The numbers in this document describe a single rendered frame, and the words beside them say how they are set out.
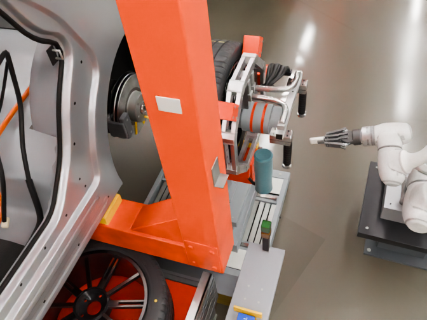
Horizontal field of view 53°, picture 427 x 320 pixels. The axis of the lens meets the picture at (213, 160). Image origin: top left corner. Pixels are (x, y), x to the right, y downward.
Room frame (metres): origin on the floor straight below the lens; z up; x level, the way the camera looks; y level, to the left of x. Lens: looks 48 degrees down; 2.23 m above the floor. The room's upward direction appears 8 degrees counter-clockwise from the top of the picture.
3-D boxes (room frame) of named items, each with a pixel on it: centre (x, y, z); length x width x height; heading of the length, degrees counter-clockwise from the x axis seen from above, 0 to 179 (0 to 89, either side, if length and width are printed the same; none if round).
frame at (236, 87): (1.49, -0.18, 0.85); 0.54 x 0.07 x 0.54; 156
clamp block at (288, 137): (1.25, -0.29, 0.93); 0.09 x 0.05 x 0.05; 66
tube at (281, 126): (1.35, -0.25, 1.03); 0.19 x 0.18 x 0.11; 66
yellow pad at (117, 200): (1.19, 0.53, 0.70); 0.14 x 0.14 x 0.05; 66
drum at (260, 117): (1.46, -0.24, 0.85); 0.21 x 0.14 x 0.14; 66
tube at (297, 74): (1.53, -0.33, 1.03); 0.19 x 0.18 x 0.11; 66
